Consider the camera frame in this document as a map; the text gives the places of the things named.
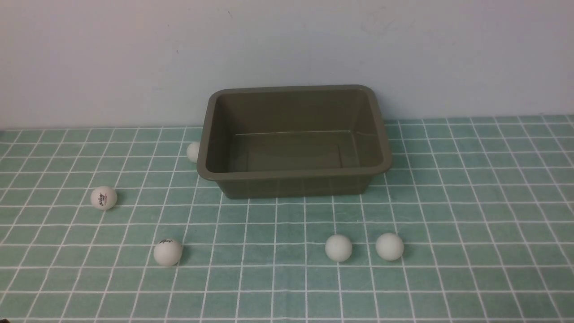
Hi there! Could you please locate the white ball with red logo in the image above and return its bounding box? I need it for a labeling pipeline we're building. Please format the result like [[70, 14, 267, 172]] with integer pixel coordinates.
[[90, 186, 117, 211]]

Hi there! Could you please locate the olive green plastic bin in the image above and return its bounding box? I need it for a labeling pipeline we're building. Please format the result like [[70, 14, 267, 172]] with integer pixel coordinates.
[[196, 84, 393, 200]]

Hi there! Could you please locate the green checkered tablecloth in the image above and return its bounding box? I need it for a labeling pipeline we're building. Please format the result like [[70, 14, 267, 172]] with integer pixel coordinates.
[[0, 116, 574, 323]]

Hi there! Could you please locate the plain white ball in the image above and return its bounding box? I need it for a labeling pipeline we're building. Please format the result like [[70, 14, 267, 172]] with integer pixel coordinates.
[[375, 233, 404, 261], [325, 234, 353, 262]]

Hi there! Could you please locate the white ball with black print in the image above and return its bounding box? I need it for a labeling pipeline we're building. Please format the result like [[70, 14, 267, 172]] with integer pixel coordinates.
[[152, 239, 184, 266]]

